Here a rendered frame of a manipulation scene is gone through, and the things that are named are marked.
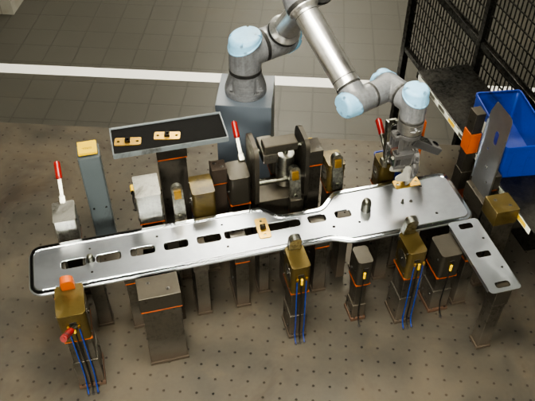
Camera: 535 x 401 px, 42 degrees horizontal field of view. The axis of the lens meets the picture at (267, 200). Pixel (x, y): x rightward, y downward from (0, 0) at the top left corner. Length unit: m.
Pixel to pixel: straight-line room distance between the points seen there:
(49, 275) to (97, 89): 2.57
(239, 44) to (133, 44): 2.62
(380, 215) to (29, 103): 2.84
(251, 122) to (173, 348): 0.85
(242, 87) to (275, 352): 0.91
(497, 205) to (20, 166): 1.85
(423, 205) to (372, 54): 2.65
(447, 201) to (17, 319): 1.46
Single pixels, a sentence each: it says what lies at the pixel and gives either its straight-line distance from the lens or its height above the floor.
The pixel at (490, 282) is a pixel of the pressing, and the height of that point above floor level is 1.00.
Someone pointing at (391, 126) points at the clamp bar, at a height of 1.20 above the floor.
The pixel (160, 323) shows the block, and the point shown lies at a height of 0.90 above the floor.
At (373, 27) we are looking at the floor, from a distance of 5.16.
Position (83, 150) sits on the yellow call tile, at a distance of 2.27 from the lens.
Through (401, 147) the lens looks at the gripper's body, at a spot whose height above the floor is 1.26.
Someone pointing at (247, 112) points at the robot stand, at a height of 1.07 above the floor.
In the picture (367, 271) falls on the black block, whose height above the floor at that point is 0.95.
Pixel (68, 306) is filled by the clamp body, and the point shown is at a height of 1.06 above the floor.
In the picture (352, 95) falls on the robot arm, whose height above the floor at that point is 1.44.
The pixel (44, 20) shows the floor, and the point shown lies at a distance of 5.41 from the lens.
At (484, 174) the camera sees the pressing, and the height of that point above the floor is 1.08.
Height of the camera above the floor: 2.59
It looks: 44 degrees down
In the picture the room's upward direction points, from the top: straight up
